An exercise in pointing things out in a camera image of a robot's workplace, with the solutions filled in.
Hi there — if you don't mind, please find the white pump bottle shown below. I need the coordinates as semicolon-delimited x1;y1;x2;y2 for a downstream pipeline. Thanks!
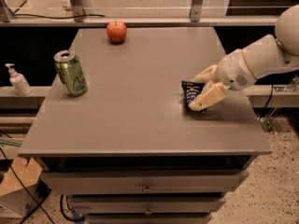
6;63;32;96

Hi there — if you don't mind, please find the cardboard box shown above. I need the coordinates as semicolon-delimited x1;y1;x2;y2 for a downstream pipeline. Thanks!
0;157;42;218

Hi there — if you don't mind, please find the dark blue rxbar wrapper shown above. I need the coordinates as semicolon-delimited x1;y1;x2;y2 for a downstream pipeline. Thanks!
181;80;205;110

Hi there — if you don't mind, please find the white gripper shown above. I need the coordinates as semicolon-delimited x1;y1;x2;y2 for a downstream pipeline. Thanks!
189;49;256;111

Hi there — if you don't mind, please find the grey drawer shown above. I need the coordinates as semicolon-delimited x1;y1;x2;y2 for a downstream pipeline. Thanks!
69;195;225;215
86;214;212;224
42;170;249;195

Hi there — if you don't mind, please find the black floor cable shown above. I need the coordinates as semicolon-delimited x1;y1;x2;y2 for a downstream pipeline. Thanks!
0;147;56;224

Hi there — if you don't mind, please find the top grey drawer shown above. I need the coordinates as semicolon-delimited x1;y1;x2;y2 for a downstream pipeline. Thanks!
42;170;249;195

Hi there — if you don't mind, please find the left metal post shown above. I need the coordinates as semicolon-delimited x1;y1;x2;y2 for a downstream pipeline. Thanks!
70;0;85;22

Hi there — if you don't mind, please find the bottom grey drawer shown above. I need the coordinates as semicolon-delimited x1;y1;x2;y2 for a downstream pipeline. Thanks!
86;214;212;224

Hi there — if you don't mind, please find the grey drawer cabinet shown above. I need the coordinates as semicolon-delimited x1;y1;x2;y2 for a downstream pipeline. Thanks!
18;26;273;224

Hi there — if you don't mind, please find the green soda can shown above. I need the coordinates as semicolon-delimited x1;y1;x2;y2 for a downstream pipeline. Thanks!
54;50;87;97

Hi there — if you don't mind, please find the right metal post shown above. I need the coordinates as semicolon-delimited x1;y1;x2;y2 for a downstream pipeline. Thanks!
190;0;203;21

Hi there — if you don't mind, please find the black cable on ledge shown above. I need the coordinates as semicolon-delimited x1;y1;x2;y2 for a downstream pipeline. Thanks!
12;12;107;20

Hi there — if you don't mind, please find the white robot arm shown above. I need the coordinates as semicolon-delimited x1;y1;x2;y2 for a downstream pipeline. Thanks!
189;6;299;111

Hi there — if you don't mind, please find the red apple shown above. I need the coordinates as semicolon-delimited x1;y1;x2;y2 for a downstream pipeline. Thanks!
107;21;127;43

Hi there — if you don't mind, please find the metal post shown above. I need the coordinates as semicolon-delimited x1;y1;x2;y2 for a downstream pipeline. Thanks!
190;0;203;21
70;0;85;22

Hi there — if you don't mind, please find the middle grey drawer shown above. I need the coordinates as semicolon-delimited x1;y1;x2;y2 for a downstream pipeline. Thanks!
69;195;225;215

